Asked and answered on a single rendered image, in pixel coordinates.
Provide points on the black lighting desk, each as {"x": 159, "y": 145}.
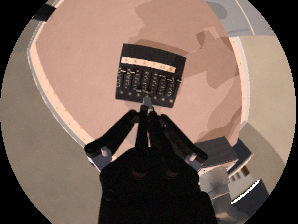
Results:
{"x": 151, "y": 65}

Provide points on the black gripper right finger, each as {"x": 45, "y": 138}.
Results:
{"x": 182, "y": 145}

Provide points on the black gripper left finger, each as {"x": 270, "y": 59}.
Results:
{"x": 101, "y": 150}

